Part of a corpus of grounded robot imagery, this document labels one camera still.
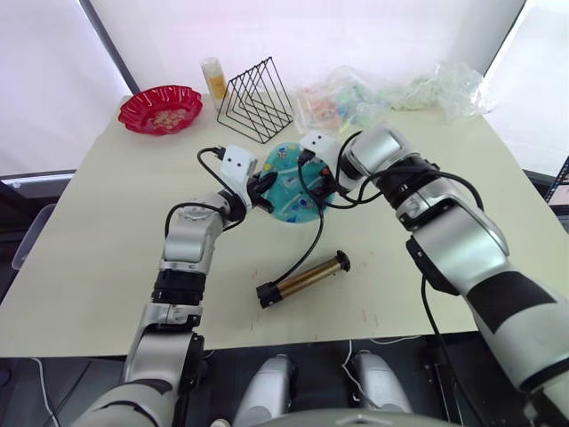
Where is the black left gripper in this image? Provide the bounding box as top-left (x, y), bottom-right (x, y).
top-left (245, 171), bottom-right (277, 214)

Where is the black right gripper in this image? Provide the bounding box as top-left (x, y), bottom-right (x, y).
top-left (306, 153), bottom-right (341, 210)

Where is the teal deflated cartoon-print ball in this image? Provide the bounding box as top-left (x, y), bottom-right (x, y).
top-left (256, 139), bottom-right (339, 225)

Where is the black pump hose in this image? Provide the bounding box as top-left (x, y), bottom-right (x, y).
top-left (266, 202), bottom-right (325, 294)

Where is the gold and black hand pump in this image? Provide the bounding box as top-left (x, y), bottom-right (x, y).
top-left (255, 249), bottom-right (352, 310)

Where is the plastic bag with colourful items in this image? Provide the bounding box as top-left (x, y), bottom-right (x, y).
top-left (293, 65), bottom-right (388, 139)

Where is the clear tube with yellow contents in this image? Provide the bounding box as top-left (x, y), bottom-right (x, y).
top-left (199, 57), bottom-right (228, 100)

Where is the red plastic bowl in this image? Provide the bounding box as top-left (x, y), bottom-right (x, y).
top-left (117, 85), bottom-right (204, 136)

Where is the crumpled clear plastic bag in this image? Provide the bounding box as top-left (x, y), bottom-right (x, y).
top-left (377, 60), bottom-right (495, 122)

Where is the silver left robot thigh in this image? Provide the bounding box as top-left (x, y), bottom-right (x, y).
top-left (233, 353), bottom-right (298, 427)

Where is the silver robot thigh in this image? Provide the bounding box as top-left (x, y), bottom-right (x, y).
top-left (233, 353), bottom-right (298, 427)
top-left (349, 350), bottom-right (413, 415)

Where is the silver right robot thigh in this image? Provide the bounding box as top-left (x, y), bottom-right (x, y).
top-left (349, 350), bottom-right (413, 415)

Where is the grey rounded robot torso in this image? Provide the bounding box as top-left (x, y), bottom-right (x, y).
top-left (266, 408), bottom-right (445, 427)

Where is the black metal shelf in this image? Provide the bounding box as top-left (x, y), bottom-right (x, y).
top-left (544, 155), bottom-right (569, 232)

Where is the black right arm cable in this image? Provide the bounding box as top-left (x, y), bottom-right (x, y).
top-left (296, 130), bottom-right (485, 213)

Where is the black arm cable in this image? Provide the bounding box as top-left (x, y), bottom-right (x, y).
top-left (296, 130), bottom-right (485, 213)
top-left (164, 146), bottom-right (244, 244)

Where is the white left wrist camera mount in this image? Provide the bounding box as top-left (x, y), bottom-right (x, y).
top-left (220, 145), bottom-right (259, 208)

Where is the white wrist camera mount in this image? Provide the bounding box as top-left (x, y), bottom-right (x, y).
top-left (220, 145), bottom-right (259, 208)
top-left (298, 131), bottom-right (341, 173)

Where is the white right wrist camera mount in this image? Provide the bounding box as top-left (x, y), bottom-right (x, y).
top-left (298, 131), bottom-right (341, 173)

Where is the black wire rack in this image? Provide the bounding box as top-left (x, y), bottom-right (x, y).
top-left (216, 56), bottom-right (295, 145)

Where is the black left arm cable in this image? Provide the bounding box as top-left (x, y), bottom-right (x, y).
top-left (164, 146), bottom-right (244, 244)

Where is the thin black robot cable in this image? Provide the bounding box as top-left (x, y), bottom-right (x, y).
top-left (420, 273), bottom-right (466, 427)

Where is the thin white cable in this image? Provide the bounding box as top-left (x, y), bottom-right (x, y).
top-left (341, 335), bottom-right (421, 404)
top-left (30, 355), bottom-right (61, 426)

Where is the dark window frame post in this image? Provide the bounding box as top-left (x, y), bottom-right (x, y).
top-left (81, 0), bottom-right (140, 95)

